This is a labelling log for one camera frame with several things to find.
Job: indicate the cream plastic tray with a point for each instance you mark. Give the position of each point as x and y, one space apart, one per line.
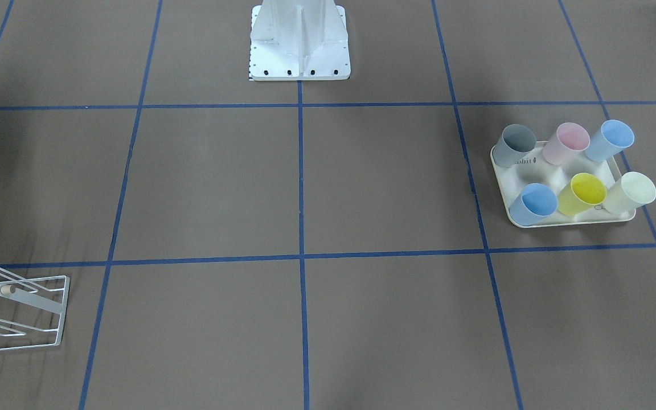
534 169

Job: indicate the cream white plastic cup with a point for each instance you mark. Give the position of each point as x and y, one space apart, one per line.
630 191

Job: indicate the yellow plastic cup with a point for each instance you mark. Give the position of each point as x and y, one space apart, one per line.
582 192

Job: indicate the pink plastic cup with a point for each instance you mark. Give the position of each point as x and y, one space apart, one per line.
568 140

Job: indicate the grey plastic cup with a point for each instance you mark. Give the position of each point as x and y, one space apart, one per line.
515 142

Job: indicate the light blue plastic cup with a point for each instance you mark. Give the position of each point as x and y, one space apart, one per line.
612 138

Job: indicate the white wire cup rack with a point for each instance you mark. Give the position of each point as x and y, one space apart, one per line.
34 316

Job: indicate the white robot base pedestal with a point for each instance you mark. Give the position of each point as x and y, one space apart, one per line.
299 41

